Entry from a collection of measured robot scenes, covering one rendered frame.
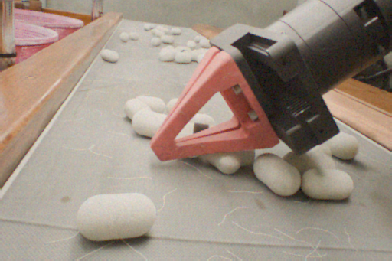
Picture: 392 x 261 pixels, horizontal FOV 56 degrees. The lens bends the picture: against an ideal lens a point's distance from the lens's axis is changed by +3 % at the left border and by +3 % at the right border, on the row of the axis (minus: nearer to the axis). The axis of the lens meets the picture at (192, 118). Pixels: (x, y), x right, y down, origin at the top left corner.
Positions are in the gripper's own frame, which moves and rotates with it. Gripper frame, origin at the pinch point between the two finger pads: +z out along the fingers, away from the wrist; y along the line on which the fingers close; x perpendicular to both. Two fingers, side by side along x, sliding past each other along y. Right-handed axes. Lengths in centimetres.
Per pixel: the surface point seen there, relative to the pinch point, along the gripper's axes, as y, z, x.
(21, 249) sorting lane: 8.4, 6.0, -3.1
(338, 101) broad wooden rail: -17.7, -17.9, 14.8
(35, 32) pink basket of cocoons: -47, 14, -13
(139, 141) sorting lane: -4.0, 2.1, 0.1
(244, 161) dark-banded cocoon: 0.1, -3.9, 4.2
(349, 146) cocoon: -2.4, -11.6, 9.7
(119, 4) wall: -481, 16, -9
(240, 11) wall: -477, -117, 85
